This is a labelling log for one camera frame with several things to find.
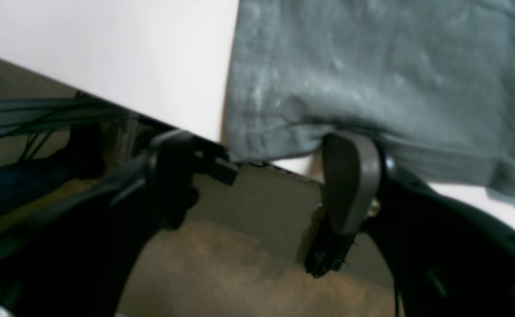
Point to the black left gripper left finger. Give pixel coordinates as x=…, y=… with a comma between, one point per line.
x=73, y=258

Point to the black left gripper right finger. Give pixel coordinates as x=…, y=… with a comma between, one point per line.
x=447, y=258

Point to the dark grey t-shirt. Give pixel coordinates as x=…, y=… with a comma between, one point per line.
x=432, y=80

